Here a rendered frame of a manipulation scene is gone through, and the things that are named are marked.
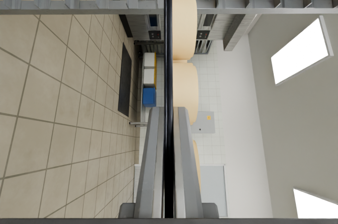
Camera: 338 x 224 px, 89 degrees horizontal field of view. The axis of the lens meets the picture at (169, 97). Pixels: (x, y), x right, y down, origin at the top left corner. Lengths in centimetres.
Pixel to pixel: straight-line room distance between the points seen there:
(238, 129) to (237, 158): 67
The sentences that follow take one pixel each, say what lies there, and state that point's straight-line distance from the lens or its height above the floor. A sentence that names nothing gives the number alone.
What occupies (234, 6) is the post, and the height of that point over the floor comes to 100.
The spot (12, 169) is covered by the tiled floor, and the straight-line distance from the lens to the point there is 125.
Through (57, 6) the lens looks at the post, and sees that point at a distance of 69.
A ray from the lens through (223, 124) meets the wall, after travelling 442.
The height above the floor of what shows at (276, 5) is 113.
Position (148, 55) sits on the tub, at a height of 33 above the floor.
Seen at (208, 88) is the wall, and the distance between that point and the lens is 453.
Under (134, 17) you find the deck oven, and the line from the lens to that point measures 307.
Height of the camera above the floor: 80
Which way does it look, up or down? level
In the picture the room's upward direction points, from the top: 90 degrees clockwise
